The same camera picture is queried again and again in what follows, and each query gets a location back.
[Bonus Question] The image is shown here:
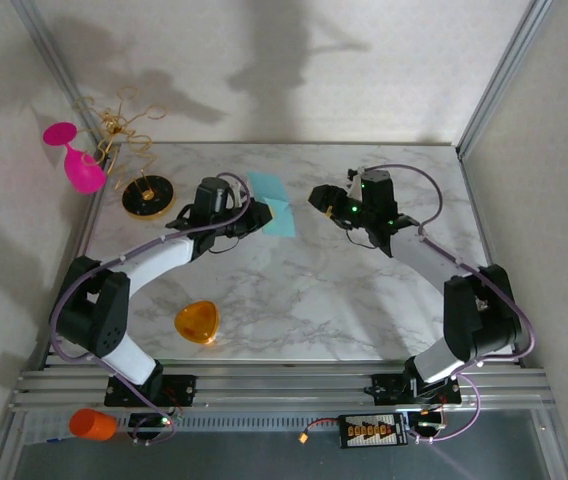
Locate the orange triangular bowl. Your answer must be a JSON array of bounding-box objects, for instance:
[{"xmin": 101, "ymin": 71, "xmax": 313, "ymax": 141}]
[{"xmin": 173, "ymin": 298, "xmax": 221, "ymax": 346}]

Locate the pink plastic wine glass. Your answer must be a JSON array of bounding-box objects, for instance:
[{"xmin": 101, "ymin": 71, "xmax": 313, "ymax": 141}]
[{"xmin": 42, "ymin": 121, "xmax": 108, "ymax": 195}]

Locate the small black controller board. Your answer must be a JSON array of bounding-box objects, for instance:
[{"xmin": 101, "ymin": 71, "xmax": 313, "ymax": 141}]
[
  {"xmin": 408, "ymin": 408, "xmax": 448, "ymax": 436},
  {"xmin": 128, "ymin": 410, "xmax": 185, "ymax": 444}
]

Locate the black power distribution board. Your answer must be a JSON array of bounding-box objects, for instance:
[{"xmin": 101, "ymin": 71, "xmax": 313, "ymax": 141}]
[{"xmin": 338, "ymin": 412, "xmax": 409, "ymax": 450}]

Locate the orange plastic cup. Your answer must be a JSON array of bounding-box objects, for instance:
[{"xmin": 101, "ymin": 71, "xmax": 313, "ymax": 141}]
[{"xmin": 68, "ymin": 407, "xmax": 118, "ymax": 442}]

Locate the gold wire glass rack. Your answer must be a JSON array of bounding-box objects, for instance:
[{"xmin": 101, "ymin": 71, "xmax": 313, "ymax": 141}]
[{"xmin": 72, "ymin": 85, "xmax": 176, "ymax": 221}]

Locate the wide aluminium mounting rail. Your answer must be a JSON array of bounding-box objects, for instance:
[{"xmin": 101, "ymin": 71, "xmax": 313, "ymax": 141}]
[{"xmin": 11, "ymin": 367, "xmax": 553, "ymax": 414}]

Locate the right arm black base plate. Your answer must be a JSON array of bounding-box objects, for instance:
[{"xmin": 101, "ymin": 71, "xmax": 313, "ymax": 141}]
[{"xmin": 371, "ymin": 372, "xmax": 463, "ymax": 407}]

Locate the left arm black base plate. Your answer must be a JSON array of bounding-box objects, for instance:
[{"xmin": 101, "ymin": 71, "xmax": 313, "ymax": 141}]
[{"xmin": 103, "ymin": 372, "xmax": 198, "ymax": 409}]

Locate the grey slotted cable duct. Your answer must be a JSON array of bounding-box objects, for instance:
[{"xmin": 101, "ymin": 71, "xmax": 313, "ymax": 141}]
[{"xmin": 118, "ymin": 410, "xmax": 415, "ymax": 432}]

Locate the aluminium frame post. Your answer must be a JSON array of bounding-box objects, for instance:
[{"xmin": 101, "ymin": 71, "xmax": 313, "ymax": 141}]
[
  {"xmin": 456, "ymin": 0, "xmax": 550, "ymax": 159},
  {"xmin": 11, "ymin": 0, "xmax": 115, "ymax": 166}
]

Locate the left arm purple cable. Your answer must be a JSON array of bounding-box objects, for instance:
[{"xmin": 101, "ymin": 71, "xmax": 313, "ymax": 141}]
[{"xmin": 48, "ymin": 172, "xmax": 253, "ymax": 447}]

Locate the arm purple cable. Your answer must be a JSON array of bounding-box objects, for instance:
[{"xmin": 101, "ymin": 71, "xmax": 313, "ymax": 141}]
[
  {"xmin": 363, "ymin": 163, "xmax": 538, "ymax": 444},
  {"xmin": 48, "ymin": 172, "xmax": 253, "ymax": 447}
]

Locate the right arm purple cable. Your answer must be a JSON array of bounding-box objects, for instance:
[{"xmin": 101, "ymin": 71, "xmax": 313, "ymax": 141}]
[{"xmin": 363, "ymin": 163, "xmax": 538, "ymax": 444}]

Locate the red wire orange connector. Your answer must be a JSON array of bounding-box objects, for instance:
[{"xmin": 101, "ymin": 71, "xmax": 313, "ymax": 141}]
[{"xmin": 297, "ymin": 418, "xmax": 343, "ymax": 445}]

